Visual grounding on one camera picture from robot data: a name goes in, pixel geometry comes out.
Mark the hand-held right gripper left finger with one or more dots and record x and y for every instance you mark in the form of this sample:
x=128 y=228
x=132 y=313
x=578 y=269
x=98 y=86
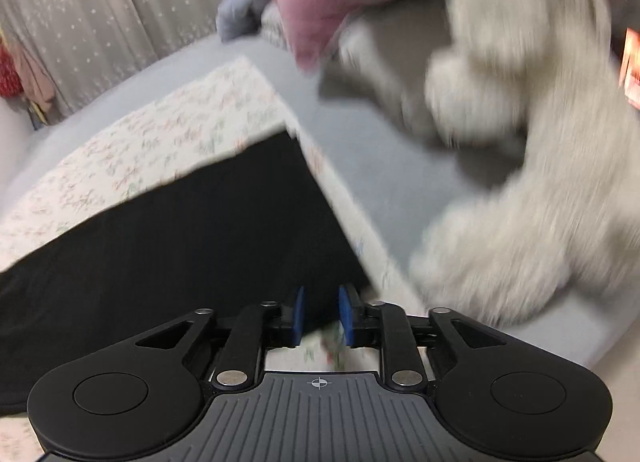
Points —
x=298 y=317

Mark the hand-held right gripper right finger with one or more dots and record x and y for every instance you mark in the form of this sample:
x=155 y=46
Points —
x=345 y=317

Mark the black pants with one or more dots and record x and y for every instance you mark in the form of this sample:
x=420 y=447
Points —
x=175 y=242

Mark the grey bed sheet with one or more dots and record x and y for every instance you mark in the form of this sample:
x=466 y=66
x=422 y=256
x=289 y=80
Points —
x=375 y=166

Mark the floral bed cloth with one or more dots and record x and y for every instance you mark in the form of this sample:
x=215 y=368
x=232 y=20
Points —
x=150 y=131

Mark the white plush toy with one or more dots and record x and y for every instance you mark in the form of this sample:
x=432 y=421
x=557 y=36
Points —
x=550 y=116

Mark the dark pink velvet pillow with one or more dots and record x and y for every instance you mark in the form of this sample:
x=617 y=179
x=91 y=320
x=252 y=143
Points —
x=305 y=21

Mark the blue-grey blanket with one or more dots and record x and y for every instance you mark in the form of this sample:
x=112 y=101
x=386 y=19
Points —
x=240 y=6

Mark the pink hanging cloth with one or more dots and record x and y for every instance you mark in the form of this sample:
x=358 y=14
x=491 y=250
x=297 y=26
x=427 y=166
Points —
x=35 y=81

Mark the grey star-print curtain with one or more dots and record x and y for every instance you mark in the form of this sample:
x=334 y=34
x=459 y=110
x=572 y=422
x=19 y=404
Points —
x=100 y=16

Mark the red floral hanging cloth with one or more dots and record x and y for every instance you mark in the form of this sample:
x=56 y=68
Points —
x=9 y=71

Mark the orange lit object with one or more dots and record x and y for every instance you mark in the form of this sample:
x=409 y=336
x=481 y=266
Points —
x=632 y=66

